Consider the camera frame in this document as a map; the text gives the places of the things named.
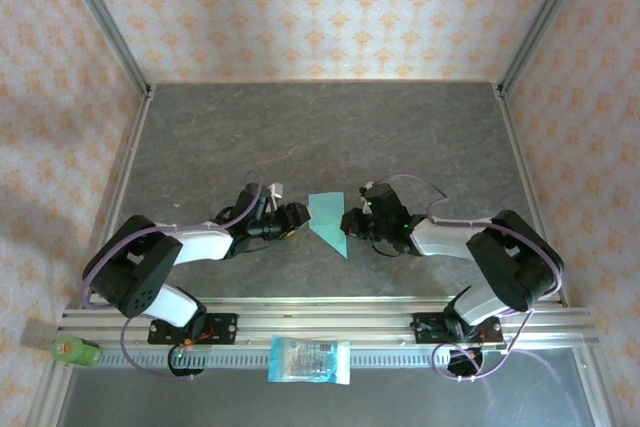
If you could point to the light blue paper sheet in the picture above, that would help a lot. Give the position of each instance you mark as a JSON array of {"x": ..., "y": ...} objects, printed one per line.
[{"x": 325, "y": 217}]

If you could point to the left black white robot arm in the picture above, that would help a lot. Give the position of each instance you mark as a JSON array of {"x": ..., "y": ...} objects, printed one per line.
[{"x": 135, "y": 272}]

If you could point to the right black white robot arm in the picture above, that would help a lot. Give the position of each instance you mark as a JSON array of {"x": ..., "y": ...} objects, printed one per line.
[{"x": 510, "y": 257}]

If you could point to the grey metal sheet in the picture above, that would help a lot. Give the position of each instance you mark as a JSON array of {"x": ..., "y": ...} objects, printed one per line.
[{"x": 350, "y": 402}]

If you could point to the blue plastic wipes packet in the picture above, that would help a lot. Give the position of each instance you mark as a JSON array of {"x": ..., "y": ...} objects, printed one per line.
[{"x": 309, "y": 359}]

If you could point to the green bottle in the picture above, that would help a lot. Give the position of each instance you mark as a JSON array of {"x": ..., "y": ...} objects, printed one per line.
[{"x": 75, "y": 351}]

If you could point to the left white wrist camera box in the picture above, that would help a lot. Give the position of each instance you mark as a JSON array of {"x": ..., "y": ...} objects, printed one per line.
[{"x": 276, "y": 191}]

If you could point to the wide aluminium mounting rail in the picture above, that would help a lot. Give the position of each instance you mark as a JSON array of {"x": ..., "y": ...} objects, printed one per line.
[{"x": 325, "y": 319}]

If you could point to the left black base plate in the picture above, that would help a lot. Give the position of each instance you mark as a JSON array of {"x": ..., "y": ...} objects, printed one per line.
[{"x": 225, "y": 329}]

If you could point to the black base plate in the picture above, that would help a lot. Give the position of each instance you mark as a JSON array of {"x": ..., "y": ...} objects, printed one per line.
[
  {"x": 427, "y": 329},
  {"x": 225, "y": 329}
]

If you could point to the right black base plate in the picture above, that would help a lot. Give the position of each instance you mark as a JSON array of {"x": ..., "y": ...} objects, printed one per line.
[{"x": 427, "y": 329}]

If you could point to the aluminium table side rail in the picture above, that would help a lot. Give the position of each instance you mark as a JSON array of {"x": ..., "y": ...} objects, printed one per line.
[
  {"x": 517, "y": 147},
  {"x": 120, "y": 197}
]

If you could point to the aluminium frame post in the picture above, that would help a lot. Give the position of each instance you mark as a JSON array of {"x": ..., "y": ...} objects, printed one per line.
[
  {"x": 542, "y": 22},
  {"x": 107, "y": 22}
]

